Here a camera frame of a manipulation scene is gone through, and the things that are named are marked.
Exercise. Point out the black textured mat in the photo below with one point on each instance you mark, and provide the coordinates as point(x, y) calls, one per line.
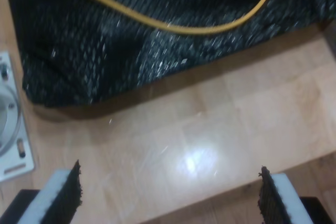
point(78, 51)

